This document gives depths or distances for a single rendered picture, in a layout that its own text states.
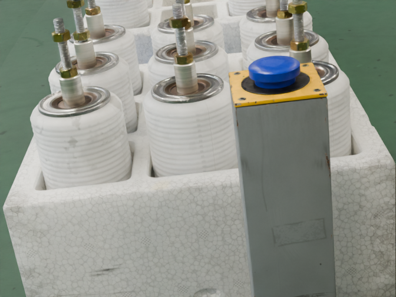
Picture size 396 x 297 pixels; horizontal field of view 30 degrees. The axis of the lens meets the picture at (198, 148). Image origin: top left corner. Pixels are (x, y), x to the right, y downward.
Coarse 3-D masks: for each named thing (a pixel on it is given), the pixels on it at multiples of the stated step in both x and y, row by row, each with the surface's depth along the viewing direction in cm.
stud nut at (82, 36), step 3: (87, 30) 86; (75, 33) 85; (78, 33) 85; (81, 33) 85; (84, 33) 85; (87, 33) 85; (75, 36) 85; (78, 36) 85; (81, 36) 85; (84, 36) 85; (87, 36) 85; (75, 39) 85; (78, 39) 85; (81, 39) 85; (84, 39) 85
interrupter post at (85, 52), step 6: (78, 42) 85; (84, 42) 85; (90, 42) 86; (78, 48) 85; (84, 48) 85; (90, 48) 86; (78, 54) 86; (84, 54) 86; (90, 54) 86; (78, 60) 86; (84, 60) 86; (90, 60) 86; (78, 66) 87; (84, 66) 86; (90, 66) 86
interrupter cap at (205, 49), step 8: (200, 40) 90; (160, 48) 88; (168, 48) 88; (176, 48) 88; (200, 48) 88; (208, 48) 87; (216, 48) 86; (160, 56) 86; (168, 56) 86; (200, 56) 85; (208, 56) 84
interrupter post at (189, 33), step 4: (188, 28) 86; (192, 28) 85; (188, 32) 85; (192, 32) 85; (188, 36) 85; (192, 36) 85; (176, 40) 86; (188, 40) 85; (192, 40) 86; (176, 44) 86; (188, 44) 85; (192, 44) 86; (188, 48) 86; (192, 48) 86; (192, 52) 86
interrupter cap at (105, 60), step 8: (72, 56) 90; (96, 56) 89; (104, 56) 89; (112, 56) 88; (72, 64) 88; (104, 64) 86; (112, 64) 85; (80, 72) 84; (88, 72) 84; (96, 72) 84
